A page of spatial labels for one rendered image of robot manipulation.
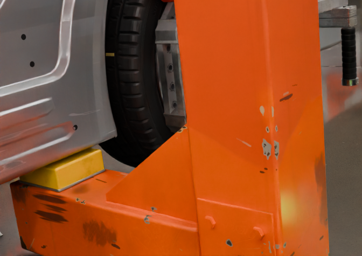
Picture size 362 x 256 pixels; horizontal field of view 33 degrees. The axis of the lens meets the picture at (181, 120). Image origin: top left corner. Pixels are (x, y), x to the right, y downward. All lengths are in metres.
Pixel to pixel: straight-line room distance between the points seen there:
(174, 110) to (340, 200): 1.51
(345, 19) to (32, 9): 0.78
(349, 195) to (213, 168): 1.93
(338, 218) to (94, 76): 1.57
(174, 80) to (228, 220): 0.50
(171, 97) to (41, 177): 0.35
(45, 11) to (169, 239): 0.51
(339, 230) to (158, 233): 1.52
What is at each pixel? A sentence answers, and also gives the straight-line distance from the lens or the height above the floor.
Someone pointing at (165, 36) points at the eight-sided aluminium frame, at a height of 0.95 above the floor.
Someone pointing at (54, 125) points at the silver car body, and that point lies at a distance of 1.24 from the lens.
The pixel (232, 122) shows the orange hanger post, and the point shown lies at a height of 0.87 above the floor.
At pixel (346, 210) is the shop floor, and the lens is 2.70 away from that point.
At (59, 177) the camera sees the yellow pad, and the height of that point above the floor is 0.71.
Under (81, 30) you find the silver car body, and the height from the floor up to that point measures 0.99.
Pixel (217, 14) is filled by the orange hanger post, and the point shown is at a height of 1.03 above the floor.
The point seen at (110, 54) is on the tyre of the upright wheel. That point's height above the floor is 0.92.
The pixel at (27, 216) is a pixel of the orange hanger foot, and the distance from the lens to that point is 1.37.
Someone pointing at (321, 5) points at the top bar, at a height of 0.97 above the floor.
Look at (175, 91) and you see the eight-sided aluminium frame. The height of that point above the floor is 0.82.
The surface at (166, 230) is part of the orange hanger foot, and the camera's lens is 1.07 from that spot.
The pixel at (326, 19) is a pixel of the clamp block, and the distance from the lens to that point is 1.61.
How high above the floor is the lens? 1.12
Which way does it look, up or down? 15 degrees down
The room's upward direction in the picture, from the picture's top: 6 degrees counter-clockwise
